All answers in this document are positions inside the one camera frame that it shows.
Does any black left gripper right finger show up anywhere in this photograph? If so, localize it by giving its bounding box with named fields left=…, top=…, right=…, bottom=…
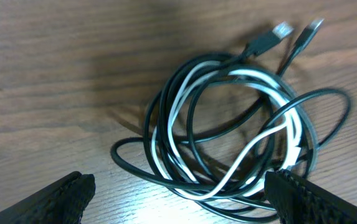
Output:
left=264, top=169, right=357, bottom=224

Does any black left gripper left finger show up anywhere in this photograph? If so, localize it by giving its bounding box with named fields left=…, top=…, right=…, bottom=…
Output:
left=0, top=171, right=96, bottom=224

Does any white USB cable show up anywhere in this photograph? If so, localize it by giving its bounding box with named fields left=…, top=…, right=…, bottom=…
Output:
left=151, top=60, right=303, bottom=202

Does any black USB cable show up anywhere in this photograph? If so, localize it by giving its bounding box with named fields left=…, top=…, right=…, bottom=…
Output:
left=110, top=17, right=353, bottom=224

